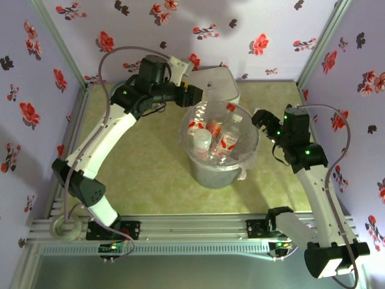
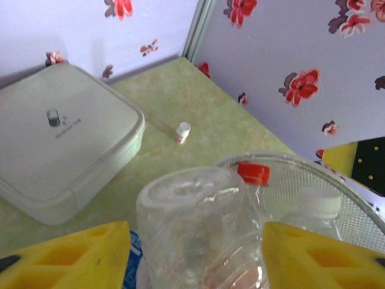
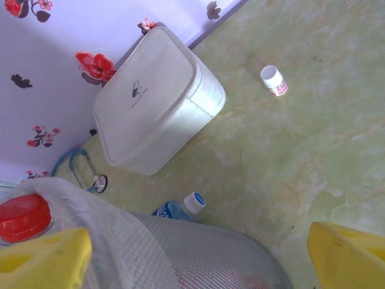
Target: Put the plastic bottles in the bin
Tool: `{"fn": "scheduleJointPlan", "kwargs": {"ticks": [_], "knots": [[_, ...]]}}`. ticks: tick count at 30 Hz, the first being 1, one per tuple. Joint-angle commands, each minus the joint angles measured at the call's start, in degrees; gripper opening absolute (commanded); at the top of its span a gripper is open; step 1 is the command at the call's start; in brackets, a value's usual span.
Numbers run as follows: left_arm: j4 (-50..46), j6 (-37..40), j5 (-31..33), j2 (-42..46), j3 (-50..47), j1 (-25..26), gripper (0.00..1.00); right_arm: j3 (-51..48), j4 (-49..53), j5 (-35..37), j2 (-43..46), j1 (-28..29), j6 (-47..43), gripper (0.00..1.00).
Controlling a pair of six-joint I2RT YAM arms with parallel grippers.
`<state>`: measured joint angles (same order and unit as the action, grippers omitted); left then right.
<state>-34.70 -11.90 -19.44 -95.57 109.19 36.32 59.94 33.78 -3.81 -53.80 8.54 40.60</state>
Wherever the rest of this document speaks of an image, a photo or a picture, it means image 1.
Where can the clear plastic bin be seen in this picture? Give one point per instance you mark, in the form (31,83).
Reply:
(213,179)

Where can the aluminium frame post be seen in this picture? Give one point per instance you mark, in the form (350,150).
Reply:
(323,42)
(61,45)

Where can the small circuit board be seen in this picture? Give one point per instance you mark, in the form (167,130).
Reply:
(281,245)
(111,248)

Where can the clear plastic bin liner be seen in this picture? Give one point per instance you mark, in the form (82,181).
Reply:
(245,173)

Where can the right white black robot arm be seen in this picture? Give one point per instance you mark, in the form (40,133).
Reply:
(319,192)

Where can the white square zip case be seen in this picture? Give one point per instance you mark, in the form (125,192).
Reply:
(222,81)

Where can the right small circuit board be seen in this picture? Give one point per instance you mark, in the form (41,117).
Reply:
(281,245)

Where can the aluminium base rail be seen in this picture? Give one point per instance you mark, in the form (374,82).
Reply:
(192,228)

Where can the left small circuit board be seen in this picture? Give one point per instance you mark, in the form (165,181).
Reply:
(111,248)

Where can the clear tape roll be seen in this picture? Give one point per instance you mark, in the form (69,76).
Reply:
(53,228)

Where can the aluminium table side rail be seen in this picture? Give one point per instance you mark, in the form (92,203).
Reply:
(303,99)
(81,102)

